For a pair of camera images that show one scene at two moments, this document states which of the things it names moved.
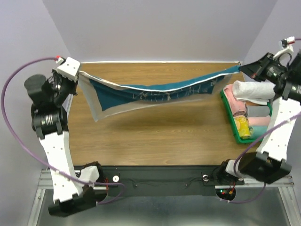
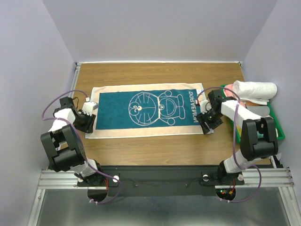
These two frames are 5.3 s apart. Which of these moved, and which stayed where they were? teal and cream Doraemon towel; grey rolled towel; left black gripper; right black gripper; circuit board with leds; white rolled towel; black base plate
Moved: left black gripper; right black gripper; teal and cream Doraemon towel
Stayed: circuit board with leds; black base plate; grey rolled towel; white rolled towel
